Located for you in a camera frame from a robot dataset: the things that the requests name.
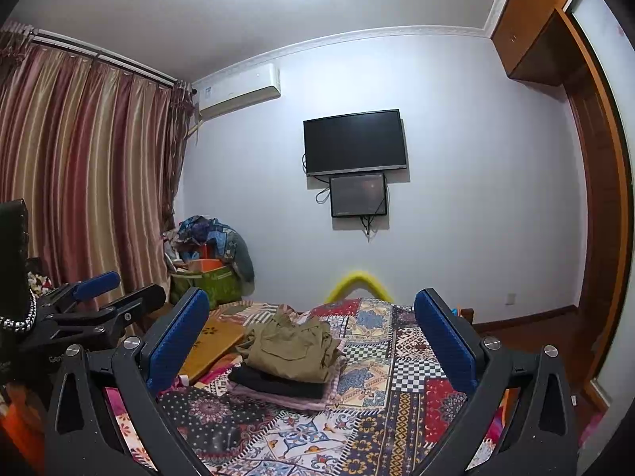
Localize brown wooden door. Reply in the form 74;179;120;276
566;79;618;382

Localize black white braided cord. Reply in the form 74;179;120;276
0;288;38;330

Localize black folded pants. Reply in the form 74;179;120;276
228;364;333;400

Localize pile of blue clothes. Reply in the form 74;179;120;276
164;215;256;298

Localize white curtain rail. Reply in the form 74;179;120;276
30;30;192;90

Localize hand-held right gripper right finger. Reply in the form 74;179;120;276
414;288;581;476

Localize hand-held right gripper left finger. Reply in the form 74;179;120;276
44;288;215;476

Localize yellow foam tube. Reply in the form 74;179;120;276
325;270;395;303

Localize striped red beige curtain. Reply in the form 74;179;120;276
0;20;194;308

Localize green storage bag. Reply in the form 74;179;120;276
171;263;236;308

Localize wooden lap desk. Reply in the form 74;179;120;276
176;315;246;385

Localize small black monitor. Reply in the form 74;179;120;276
330;173;389;218

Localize olive green pants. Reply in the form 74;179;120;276
238;310;345;382

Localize large black television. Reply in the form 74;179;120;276
304;109;408;177

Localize purple striped cloth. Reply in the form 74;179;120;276
225;357;348;412

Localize white air conditioner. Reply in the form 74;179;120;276
193;63;283;120

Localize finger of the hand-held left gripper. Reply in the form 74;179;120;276
37;285;167;333
42;272;121;311

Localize wooden overhead cabinet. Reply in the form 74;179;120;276
490;0;585;91

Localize patchwork patterned bedsheet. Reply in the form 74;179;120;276
104;297;521;476

